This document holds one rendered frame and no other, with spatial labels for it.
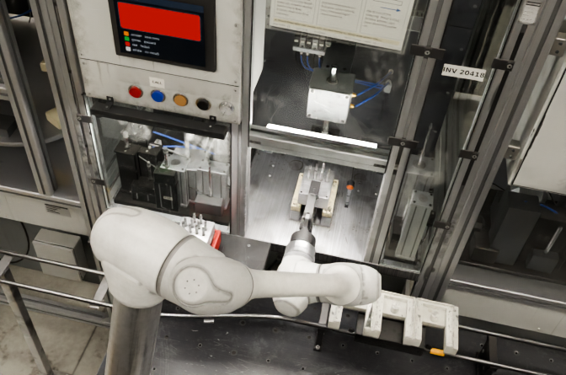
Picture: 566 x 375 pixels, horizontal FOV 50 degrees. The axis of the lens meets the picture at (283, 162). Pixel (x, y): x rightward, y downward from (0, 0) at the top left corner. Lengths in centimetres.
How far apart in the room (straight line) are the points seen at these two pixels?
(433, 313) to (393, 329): 12
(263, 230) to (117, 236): 81
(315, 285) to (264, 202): 60
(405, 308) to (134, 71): 102
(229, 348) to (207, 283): 88
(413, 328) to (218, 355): 59
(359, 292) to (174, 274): 63
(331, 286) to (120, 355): 50
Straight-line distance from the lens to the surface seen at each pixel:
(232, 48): 144
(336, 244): 192
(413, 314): 185
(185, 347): 197
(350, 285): 157
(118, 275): 122
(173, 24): 142
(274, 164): 213
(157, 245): 116
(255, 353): 195
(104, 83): 164
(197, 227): 176
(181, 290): 110
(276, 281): 139
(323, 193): 189
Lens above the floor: 240
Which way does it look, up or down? 44 degrees down
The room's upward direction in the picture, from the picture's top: 5 degrees clockwise
